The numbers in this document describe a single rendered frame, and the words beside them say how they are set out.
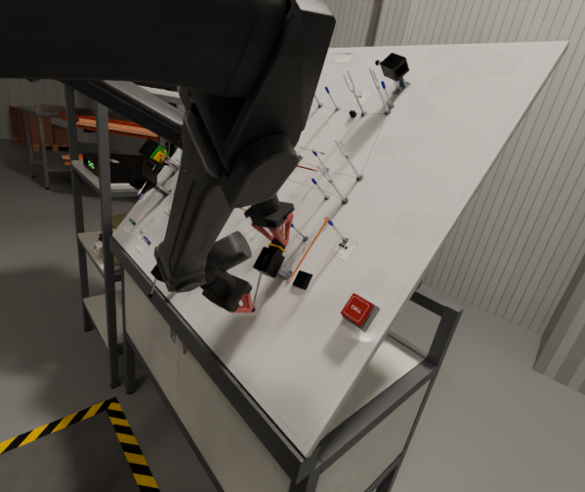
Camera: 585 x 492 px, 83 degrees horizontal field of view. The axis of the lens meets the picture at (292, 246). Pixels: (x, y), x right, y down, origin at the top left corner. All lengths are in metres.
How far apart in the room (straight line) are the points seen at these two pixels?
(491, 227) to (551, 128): 0.90
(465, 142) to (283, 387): 0.66
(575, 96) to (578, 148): 0.39
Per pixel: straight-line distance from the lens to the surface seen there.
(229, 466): 1.12
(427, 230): 0.74
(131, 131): 4.54
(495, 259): 3.60
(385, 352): 1.14
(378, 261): 0.74
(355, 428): 0.89
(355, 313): 0.67
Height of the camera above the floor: 1.44
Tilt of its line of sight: 21 degrees down
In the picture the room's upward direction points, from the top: 10 degrees clockwise
